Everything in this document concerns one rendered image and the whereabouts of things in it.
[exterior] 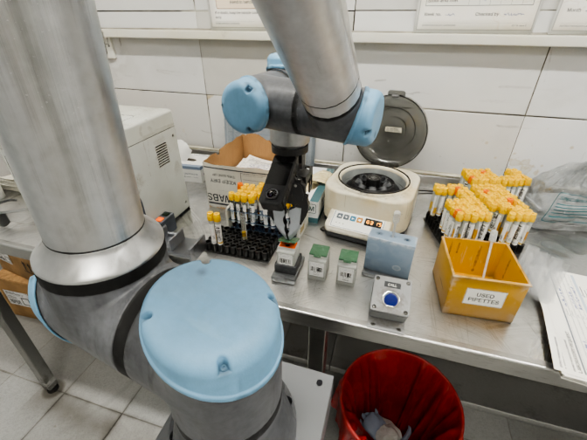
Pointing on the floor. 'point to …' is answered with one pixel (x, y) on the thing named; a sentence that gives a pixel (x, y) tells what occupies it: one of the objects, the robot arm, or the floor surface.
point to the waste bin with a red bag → (398, 397)
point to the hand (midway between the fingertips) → (287, 236)
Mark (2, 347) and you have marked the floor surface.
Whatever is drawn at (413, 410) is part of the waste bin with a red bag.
